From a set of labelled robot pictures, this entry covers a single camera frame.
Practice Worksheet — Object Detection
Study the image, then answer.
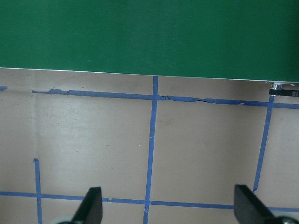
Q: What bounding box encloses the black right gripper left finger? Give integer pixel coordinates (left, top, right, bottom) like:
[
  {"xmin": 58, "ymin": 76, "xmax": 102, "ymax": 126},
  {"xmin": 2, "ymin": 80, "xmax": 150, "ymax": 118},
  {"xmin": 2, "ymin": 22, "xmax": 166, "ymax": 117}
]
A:
[{"xmin": 71, "ymin": 187, "xmax": 103, "ymax": 224}]

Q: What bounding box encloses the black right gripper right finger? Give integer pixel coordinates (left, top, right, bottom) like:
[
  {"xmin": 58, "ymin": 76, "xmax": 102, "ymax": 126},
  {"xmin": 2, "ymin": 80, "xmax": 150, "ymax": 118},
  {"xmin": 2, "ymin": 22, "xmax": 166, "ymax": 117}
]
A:
[{"xmin": 234, "ymin": 184, "xmax": 277, "ymax": 224}]

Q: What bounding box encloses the green conveyor belt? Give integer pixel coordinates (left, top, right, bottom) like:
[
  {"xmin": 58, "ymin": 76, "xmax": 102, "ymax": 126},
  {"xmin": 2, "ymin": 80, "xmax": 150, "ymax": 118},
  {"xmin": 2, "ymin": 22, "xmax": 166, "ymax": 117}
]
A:
[{"xmin": 0, "ymin": 0, "xmax": 299, "ymax": 83}]

